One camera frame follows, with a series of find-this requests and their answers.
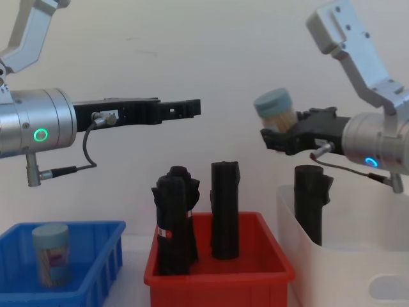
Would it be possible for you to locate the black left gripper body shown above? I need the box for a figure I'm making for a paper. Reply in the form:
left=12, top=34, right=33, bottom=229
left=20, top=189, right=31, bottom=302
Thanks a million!
left=72, top=95, right=162, bottom=132

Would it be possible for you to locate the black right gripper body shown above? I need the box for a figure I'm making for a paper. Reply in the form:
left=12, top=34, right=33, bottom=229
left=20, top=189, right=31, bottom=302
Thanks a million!
left=285, top=116, right=351, bottom=157

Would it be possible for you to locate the teal-lidded toothpick jar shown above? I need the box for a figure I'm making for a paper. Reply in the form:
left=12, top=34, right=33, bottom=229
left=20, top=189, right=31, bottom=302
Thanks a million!
left=31, top=223, right=73, bottom=288
left=253, top=88, right=298, bottom=134

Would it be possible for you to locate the black bag roll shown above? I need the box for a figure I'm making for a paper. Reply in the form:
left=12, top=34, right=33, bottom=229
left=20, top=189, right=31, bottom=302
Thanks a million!
left=209, top=161, right=241, bottom=260
left=167, top=165, right=202, bottom=264
left=293, top=164, right=334, bottom=247

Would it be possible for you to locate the black roll with red label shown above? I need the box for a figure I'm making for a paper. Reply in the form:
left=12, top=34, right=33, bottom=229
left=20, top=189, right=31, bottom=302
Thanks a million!
left=151, top=175, right=194, bottom=276

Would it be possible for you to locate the white plastic bin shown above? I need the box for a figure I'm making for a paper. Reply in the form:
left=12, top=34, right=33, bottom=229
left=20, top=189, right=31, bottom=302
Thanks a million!
left=275, top=183, right=409, bottom=307

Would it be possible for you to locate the red plastic bin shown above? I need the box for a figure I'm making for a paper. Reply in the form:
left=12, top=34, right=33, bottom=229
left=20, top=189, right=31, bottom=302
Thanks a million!
left=143, top=210, right=296, bottom=307

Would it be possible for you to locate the blue plastic bin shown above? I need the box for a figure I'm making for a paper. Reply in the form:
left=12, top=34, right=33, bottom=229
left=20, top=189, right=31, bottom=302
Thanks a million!
left=0, top=220, right=127, bottom=307

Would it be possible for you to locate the thin dark right gripper cable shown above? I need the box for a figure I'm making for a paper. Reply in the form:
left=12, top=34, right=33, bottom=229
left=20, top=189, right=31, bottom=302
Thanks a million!
left=309, top=143, right=394, bottom=185

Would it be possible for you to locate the thin dark gripper cable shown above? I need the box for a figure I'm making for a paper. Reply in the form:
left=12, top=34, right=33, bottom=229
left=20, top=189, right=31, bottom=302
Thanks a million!
left=309, top=143, right=394, bottom=185
left=40, top=111, right=118, bottom=178

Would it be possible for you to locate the thin dark left gripper cable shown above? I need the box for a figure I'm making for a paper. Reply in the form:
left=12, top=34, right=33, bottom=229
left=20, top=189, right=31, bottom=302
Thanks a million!
left=40, top=111, right=118, bottom=178

